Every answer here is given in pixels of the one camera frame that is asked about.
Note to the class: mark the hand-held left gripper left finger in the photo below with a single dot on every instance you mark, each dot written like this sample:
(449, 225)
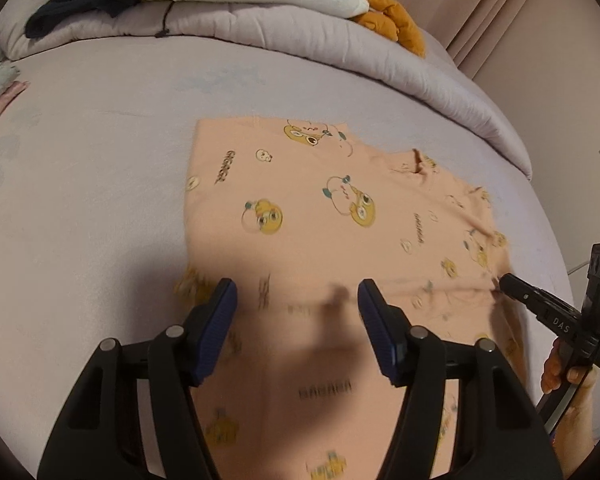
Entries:
(215, 332)

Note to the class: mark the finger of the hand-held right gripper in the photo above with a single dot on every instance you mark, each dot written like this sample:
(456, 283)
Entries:
(545, 307)

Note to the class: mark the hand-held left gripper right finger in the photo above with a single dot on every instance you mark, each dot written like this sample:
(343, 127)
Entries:
(380, 340)

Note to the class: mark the peach cartoon print shirt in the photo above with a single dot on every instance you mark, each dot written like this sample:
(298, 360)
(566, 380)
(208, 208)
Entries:
(330, 240)

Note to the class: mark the person's right hand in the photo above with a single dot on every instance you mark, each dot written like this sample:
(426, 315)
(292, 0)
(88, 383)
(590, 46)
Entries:
(550, 370)

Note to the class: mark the pink curtain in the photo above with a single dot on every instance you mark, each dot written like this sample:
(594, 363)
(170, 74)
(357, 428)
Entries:
(505, 0)

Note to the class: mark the pink cloth strip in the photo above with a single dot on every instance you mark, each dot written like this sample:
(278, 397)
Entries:
(2, 105)

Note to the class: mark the lilac comforter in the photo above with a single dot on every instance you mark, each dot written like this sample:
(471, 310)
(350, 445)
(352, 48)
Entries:
(280, 25)

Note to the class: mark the orange plush toy part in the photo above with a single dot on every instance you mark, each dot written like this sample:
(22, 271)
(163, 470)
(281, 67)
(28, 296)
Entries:
(390, 15)

